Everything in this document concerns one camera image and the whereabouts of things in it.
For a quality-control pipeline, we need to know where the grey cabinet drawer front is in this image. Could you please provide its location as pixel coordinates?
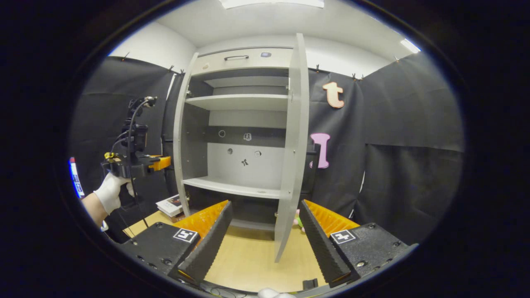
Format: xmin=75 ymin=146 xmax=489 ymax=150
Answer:
xmin=193 ymin=46 xmax=295 ymax=77

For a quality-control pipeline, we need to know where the grey shoe cabinet door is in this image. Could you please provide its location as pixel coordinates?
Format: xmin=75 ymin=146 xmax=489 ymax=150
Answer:
xmin=274 ymin=33 xmax=321 ymax=263
xmin=173 ymin=52 xmax=200 ymax=218

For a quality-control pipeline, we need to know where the blue and white banner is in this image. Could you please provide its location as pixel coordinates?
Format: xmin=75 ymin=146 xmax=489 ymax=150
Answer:
xmin=69 ymin=157 xmax=85 ymax=198

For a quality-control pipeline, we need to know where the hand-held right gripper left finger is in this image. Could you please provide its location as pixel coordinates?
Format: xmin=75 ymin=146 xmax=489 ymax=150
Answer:
xmin=117 ymin=200 xmax=234 ymax=285

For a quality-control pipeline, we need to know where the large ceiling light panel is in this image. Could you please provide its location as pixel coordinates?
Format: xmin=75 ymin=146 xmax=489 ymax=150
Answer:
xmin=219 ymin=0 xmax=325 ymax=9

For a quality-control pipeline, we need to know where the grey double-door shoe cabinet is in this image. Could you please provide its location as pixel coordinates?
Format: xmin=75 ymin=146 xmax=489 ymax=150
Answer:
xmin=173 ymin=46 xmax=309 ymax=232

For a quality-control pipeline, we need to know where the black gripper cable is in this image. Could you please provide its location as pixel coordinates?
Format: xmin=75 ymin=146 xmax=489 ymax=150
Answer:
xmin=111 ymin=99 xmax=149 ymax=229

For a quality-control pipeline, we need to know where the black backdrop cloth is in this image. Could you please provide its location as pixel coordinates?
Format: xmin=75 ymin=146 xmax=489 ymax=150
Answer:
xmin=70 ymin=52 xmax=464 ymax=245

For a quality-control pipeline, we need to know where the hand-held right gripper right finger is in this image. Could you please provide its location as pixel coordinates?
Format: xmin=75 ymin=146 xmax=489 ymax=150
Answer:
xmin=298 ymin=199 xmax=419 ymax=288

